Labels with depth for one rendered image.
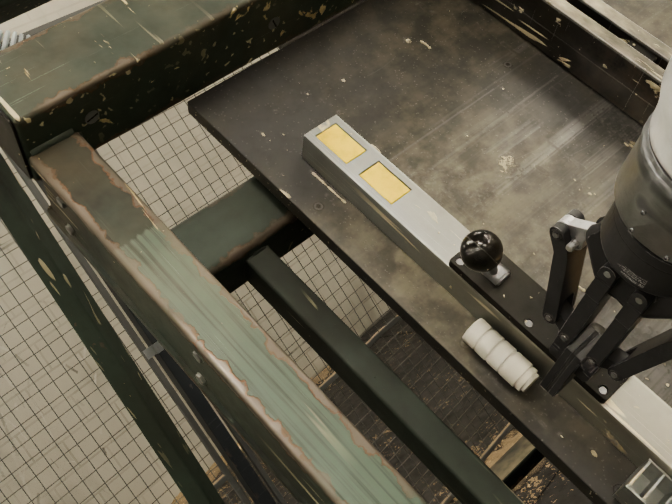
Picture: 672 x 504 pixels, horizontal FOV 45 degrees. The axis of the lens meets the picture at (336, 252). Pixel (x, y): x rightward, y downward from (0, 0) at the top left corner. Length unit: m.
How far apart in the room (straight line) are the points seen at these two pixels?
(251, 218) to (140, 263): 0.18
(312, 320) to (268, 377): 0.16
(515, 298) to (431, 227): 0.12
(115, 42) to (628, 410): 0.64
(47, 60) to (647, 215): 0.65
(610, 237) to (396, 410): 0.40
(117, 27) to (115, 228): 0.24
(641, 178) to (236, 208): 0.57
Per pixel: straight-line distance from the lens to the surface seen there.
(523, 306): 0.82
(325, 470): 0.71
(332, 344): 0.88
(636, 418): 0.82
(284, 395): 0.74
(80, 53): 0.92
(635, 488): 0.83
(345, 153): 0.90
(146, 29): 0.94
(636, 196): 0.47
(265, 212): 0.94
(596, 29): 1.08
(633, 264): 0.51
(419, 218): 0.86
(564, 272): 0.59
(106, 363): 1.47
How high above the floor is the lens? 1.72
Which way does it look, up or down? 9 degrees down
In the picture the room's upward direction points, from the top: 32 degrees counter-clockwise
